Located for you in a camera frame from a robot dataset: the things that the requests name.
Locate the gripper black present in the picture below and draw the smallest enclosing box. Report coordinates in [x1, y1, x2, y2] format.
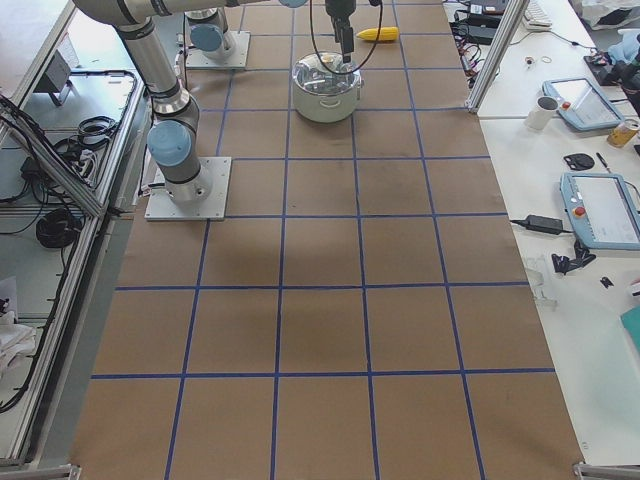
[325, 0, 356, 64]

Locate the yellow corn cob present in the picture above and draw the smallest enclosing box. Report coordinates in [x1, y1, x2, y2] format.
[356, 26, 400, 42]

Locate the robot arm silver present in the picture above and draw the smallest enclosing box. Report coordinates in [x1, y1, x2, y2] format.
[75, 1, 241, 203]
[185, 7, 235, 62]

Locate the light green steel pot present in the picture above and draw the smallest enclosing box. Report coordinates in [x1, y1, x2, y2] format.
[292, 51, 363, 123]

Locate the black laptop charger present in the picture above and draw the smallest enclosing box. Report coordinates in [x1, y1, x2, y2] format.
[449, 11, 502, 45]

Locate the white keyboard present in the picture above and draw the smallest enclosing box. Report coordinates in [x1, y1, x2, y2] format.
[521, 0, 553, 32]

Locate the white mug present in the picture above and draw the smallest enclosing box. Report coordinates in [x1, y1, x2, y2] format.
[524, 96, 559, 131]

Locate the upper teach pendant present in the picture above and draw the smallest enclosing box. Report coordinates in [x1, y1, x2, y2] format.
[542, 77, 625, 131]

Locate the teach pendant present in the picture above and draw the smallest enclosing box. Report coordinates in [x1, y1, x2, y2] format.
[542, 77, 625, 131]
[559, 172, 639, 251]

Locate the black round disc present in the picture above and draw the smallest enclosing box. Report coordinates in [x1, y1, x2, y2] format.
[563, 153, 595, 171]

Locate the black power adapter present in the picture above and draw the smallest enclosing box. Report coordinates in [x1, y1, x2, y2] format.
[510, 214, 572, 235]

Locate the grey electrical box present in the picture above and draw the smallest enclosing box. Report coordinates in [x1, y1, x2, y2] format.
[34, 51, 73, 107]

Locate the black pen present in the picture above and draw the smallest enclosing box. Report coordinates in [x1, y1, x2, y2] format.
[596, 152, 612, 173]

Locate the yellow drink can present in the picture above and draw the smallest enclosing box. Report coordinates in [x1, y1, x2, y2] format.
[606, 119, 639, 148]

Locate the clear plastic holder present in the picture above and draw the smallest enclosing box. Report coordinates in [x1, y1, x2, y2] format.
[522, 255, 558, 310]

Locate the lower teach pendant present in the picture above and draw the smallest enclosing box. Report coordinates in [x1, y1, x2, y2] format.
[559, 172, 639, 251]

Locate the small black clip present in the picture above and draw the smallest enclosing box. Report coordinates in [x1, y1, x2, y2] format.
[600, 276, 613, 288]

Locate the teal folder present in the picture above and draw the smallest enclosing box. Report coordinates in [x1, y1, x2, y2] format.
[621, 306, 640, 351]

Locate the white cloth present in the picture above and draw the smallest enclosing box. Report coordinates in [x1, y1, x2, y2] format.
[1, 311, 36, 374]

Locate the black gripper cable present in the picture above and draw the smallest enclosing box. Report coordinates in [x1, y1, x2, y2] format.
[308, 0, 385, 75]

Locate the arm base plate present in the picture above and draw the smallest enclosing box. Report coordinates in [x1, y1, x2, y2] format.
[186, 30, 251, 70]
[145, 157, 232, 221]

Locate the aluminium frame post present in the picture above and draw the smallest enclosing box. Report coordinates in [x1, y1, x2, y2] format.
[466, 0, 528, 113]

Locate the black plastic bracket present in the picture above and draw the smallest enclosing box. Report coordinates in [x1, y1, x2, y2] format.
[551, 240, 596, 275]

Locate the coiled black cable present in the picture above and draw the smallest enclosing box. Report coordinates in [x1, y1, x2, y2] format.
[35, 207, 83, 250]

